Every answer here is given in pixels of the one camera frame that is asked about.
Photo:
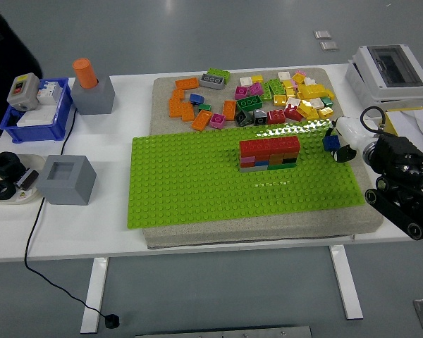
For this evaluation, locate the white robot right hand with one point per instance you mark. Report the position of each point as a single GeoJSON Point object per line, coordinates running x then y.
{"type": "Point", "coordinates": [350, 130]}

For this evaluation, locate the blue square toy brick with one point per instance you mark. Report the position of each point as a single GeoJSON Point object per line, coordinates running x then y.
{"type": "Point", "coordinates": [330, 142]}

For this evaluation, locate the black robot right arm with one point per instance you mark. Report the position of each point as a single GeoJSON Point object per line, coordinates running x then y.
{"type": "Point", "coordinates": [395, 155]}

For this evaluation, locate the yellow upturned toy brick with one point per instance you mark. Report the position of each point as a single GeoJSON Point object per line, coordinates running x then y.
{"type": "Point", "coordinates": [280, 100]}
{"type": "Point", "coordinates": [326, 112]}

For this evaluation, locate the white toy brick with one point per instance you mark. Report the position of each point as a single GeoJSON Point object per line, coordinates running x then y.
{"type": "Point", "coordinates": [309, 81]}
{"type": "Point", "coordinates": [316, 103]}
{"type": "Point", "coordinates": [292, 102]}
{"type": "Point", "coordinates": [283, 75]}
{"type": "Point", "coordinates": [245, 81]}

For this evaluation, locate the long yellow toy brick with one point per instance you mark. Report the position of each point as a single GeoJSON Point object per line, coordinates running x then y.
{"type": "Point", "coordinates": [312, 91]}

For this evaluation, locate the red toy brick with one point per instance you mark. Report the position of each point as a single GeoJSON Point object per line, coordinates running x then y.
{"type": "Point", "coordinates": [276, 117]}
{"type": "Point", "coordinates": [293, 113]}

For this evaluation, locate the pink toy brick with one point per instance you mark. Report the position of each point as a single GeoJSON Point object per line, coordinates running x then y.
{"type": "Point", "coordinates": [301, 72]}

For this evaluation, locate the light green toy brick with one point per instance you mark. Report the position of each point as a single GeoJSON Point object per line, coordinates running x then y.
{"type": "Point", "coordinates": [277, 86]}
{"type": "Point", "coordinates": [266, 91]}

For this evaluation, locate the black grey sloped toy brick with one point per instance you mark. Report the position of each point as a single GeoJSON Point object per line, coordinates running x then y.
{"type": "Point", "coordinates": [260, 118]}

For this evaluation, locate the magenta toy brick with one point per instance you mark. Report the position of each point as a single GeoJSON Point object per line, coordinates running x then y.
{"type": "Point", "coordinates": [256, 89]}
{"type": "Point", "coordinates": [217, 121]}
{"type": "Point", "coordinates": [241, 92]}

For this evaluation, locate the dark green upturned toy brick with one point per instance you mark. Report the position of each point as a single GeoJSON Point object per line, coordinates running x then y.
{"type": "Point", "coordinates": [249, 103]}

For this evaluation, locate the dark grey sloped toy brick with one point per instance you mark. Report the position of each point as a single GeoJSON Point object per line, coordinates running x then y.
{"type": "Point", "coordinates": [243, 118]}

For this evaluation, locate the orange toy brick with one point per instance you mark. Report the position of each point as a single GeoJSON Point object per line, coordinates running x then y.
{"type": "Point", "coordinates": [175, 107]}
{"type": "Point", "coordinates": [177, 94]}
{"type": "Point", "coordinates": [201, 120]}
{"type": "Point", "coordinates": [187, 112]}
{"type": "Point", "coordinates": [187, 83]}
{"type": "Point", "coordinates": [229, 110]}

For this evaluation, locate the small dark green toy brick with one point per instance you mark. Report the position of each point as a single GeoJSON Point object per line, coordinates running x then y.
{"type": "Point", "coordinates": [205, 107]}

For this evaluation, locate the green studded baseplate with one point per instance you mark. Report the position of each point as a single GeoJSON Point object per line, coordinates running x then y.
{"type": "Point", "coordinates": [197, 183]}

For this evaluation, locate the person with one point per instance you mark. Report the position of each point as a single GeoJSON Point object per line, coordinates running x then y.
{"type": "Point", "coordinates": [7, 60]}

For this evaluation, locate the yellow and white carton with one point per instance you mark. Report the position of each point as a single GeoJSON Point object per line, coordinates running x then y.
{"type": "Point", "coordinates": [409, 121]}

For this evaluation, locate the silver floor plate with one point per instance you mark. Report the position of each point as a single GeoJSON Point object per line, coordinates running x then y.
{"type": "Point", "coordinates": [329, 46]}
{"type": "Point", "coordinates": [323, 34]}

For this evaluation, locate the white circuit breaker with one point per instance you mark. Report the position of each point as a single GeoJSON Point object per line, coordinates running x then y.
{"type": "Point", "coordinates": [49, 92]}

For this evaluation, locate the orange cylinder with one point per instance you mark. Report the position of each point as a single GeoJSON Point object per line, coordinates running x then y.
{"type": "Point", "coordinates": [85, 74]}

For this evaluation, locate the blue plastic bin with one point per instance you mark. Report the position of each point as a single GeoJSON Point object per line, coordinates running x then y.
{"type": "Point", "coordinates": [38, 132]}

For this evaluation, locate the grey cube holder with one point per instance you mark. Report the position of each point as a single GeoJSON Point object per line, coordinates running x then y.
{"type": "Point", "coordinates": [95, 98]}
{"type": "Point", "coordinates": [65, 186]}

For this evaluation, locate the large black nut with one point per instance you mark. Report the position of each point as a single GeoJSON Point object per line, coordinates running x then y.
{"type": "Point", "coordinates": [6, 165]}

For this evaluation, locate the white oval tray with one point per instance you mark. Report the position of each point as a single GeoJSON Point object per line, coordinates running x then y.
{"type": "Point", "coordinates": [35, 162]}

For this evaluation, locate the white table leg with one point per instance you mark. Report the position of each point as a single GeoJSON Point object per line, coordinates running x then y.
{"type": "Point", "coordinates": [345, 281]}
{"type": "Point", "coordinates": [95, 292]}

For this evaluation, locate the grey-brown foam mat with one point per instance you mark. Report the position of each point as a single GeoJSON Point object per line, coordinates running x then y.
{"type": "Point", "coordinates": [232, 234]}

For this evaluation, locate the dark brown small module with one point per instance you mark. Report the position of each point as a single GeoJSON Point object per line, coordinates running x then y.
{"type": "Point", "coordinates": [26, 179]}

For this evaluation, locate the small black nut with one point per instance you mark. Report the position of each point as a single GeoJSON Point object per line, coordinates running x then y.
{"type": "Point", "coordinates": [3, 191]}

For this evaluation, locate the long grey metal plate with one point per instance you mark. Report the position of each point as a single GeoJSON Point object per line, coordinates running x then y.
{"type": "Point", "coordinates": [223, 332]}

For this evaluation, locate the black plug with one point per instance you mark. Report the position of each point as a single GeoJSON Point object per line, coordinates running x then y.
{"type": "Point", "coordinates": [112, 321]}

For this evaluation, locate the white electrical enclosure box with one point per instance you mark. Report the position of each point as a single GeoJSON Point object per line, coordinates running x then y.
{"type": "Point", "coordinates": [384, 81]}

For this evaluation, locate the grey push-button switch box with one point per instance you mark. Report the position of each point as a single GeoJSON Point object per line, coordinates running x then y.
{"type": "Point", "coordinates": [23, 91]}

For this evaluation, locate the multicoloured toy brick wall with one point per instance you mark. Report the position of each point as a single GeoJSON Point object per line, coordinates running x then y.
{"type": "Point", "coordinates": [269, 148]}

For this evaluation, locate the white wall switch plate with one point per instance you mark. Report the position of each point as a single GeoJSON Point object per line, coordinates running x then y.
{"type": "Point", "coordinates": [37, 117]}

